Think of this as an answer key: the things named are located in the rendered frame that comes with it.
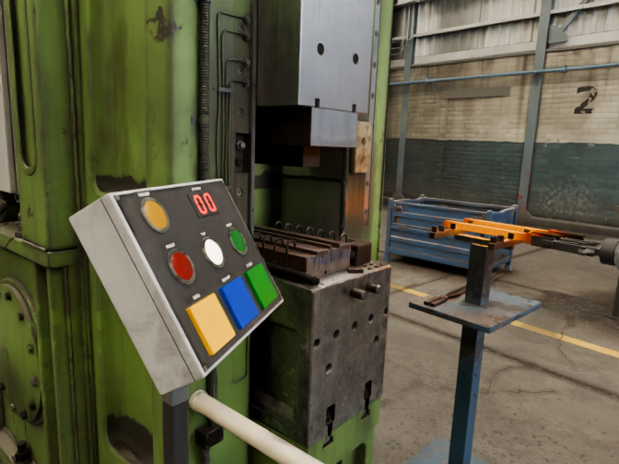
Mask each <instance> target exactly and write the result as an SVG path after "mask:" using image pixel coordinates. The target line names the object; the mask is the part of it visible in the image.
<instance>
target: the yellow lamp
mask: <svg viewBox="0 0 619 464"><path fill-rule="evenodd" d="M145 212H146V216H147V218H148V220H149V221H150V222H151V223H152V224H153V225H154V226H156V227H158V228H164V227H165V226H166V225H167V217H166V215H165V213H164V211H163V209H162V208H161V207H160V206H159V205H158V204H157V203H155V202H152V201H148V202H146V204H145Z"/></svg>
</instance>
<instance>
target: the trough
mask: <svg viewBox="0 0 619 464"><path fill-rule="evenodd" d="M254 229H258V230H262V231H266V232H271V233H276V234H280V235H285V236H289V237H293V238H302V239H306V240H310V241H315V242H320V243H324V244H328V245H332V249H339V243H334V242H330V241H326V240H321V239H316V238H308V237H303V236H299V235H294V234H289V233H285V232H280V231H275V230H272V229H267V228H262V227H257V226H255V227H254Z"/></svg>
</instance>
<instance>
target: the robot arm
mask: <svg viewBox="0 0 619 464"><path fill-rule="evenodd" d="M531 244H532V245H536V246H542V247H546V248H552V249H556V250H561V251H565V252H570V253H575V254H578V255H581V256H585V255H587V256H590V257H593V255H594V256H597V255H598V256H599V257H600V262H601V263H602V264H607V265H612V266H616V268H617V269H618V270H619V240H618V239H611V238H607V239H605V240H604V241H603V242H602V244H601V242H595V241H593V242H592V241H586V240H579V239H573V238H560V240H556V239H555V238H547V237H540V236H534V235H531Z"/></svg>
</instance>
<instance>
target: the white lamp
mask: <svg viewBox="0 0 619 464"><path fill-rule="evenodd" d="M205 250H206V253H207V255H208V257H209V258H210V259H211V261H212V262H214V263H216V264H220V263H221V262H222V253H221V251H220V248H219V247H218V245H217V244H216V243H215V242H214V241H212V240H207V241H206V242H205Z"/></svg>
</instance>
